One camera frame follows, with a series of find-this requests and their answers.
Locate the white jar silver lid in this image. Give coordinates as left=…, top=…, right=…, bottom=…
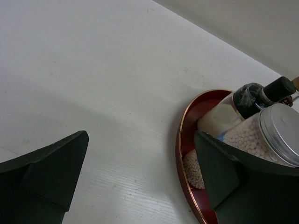
left=183, top=114, right=294, bottom=189

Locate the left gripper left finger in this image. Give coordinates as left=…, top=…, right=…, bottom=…
left=0, top=131, right=89, bottom=224

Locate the round red lacquer tray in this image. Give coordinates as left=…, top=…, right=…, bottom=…
left=175, top=89, right=232, bottom=224

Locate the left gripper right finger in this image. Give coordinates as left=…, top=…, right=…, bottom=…
left=194, top=131, right=299, bottom=224

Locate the white jar black pump lid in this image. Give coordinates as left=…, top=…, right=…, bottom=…
left=197, top=77, right=299, bottom=137

